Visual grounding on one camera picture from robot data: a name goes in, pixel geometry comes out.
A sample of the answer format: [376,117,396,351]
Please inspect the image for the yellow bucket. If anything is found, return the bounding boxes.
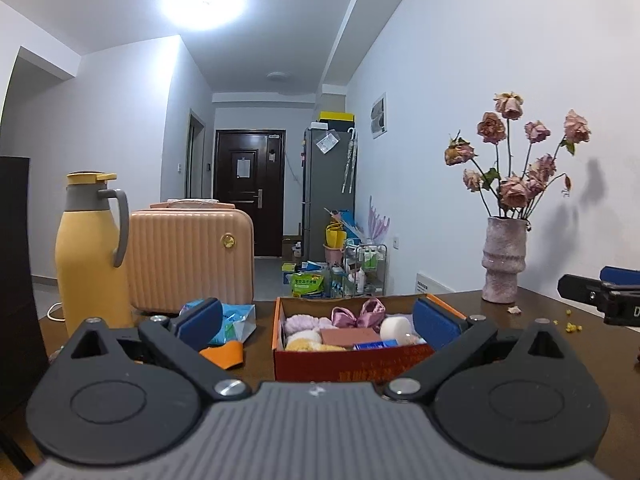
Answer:
[326,221,347,249]

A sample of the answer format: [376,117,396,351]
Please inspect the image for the black paper bag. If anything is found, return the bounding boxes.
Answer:
[0,156,49,416]

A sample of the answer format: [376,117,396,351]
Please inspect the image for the dark brown entrance door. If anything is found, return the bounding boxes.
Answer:
[214,129,285,257]

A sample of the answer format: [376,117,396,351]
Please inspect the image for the purple fluffy plush toy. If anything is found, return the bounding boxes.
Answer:
[283,314,334,336]

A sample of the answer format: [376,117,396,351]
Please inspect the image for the pink textured vase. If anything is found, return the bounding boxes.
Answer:
[482,217,527,304]

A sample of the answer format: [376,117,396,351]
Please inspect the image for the brown layered sponge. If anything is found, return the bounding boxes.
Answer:
[319,327,381,348]

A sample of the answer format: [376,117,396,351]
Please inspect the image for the grey refrigerator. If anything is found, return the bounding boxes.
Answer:
[302,128,355,262]

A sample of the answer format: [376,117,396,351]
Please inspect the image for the pink satin bow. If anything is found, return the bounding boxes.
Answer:
[331,297,386,333]

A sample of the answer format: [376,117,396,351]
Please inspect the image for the orange plastic comb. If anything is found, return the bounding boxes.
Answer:
[200,340,244,370]

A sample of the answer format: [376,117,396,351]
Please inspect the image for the wire storage rack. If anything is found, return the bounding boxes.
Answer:
[342,240,387,297]

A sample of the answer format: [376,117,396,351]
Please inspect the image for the blue tissue pack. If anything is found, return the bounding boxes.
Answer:
[174,298,256,350]

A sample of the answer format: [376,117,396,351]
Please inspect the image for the wall electrical panel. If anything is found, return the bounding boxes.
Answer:
[370,94,387,139]

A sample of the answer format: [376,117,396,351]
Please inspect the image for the yellow box on refrigerator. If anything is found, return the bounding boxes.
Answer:
[318,110,355,122]

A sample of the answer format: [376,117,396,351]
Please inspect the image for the white round sponge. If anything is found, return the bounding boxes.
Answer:
[380,315,420,347]

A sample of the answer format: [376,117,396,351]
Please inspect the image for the yellow thermos jug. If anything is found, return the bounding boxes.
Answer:
[54,170,134,334]

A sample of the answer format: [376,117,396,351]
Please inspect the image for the pink ribbed suitcase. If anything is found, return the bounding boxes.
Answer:
[125,203,255,314]

